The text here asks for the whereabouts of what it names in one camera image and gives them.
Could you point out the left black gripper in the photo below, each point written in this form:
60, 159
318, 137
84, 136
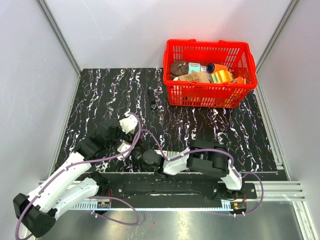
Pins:
123, 133

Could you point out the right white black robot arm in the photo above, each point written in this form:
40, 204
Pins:
208, 158

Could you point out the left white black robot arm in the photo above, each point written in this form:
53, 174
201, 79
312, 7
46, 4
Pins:
39, 210

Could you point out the red white staples box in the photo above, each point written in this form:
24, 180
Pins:
166, 153

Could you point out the black marble pattern mat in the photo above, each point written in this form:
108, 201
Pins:
108, 93

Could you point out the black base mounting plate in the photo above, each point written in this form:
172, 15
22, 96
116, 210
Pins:
144, 190

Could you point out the brown round bun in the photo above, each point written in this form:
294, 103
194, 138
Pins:
179, 68

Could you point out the brown cardboard box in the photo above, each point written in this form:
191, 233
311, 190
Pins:
199, 77

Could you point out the red plastic basket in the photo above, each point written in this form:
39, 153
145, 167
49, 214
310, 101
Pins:
236, 55

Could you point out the teal white small box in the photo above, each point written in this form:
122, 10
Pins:
194, 67

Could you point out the orange bottle blue cap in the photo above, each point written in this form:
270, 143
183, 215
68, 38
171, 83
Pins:
214, 67

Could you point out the yellow green striped box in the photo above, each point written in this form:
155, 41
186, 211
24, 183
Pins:
221, 77

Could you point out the orange packet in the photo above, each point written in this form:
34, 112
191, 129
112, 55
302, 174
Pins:
239, 80

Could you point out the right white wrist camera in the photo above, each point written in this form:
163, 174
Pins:
124, 149

